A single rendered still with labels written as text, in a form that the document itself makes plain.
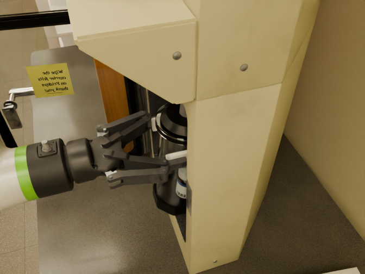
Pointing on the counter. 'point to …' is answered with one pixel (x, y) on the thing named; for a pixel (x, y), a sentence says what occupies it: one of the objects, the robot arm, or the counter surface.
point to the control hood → (141, 42)
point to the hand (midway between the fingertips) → (182, 136)
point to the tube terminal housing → (238, 117)
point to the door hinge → (145, 113)
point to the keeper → (188, 197)
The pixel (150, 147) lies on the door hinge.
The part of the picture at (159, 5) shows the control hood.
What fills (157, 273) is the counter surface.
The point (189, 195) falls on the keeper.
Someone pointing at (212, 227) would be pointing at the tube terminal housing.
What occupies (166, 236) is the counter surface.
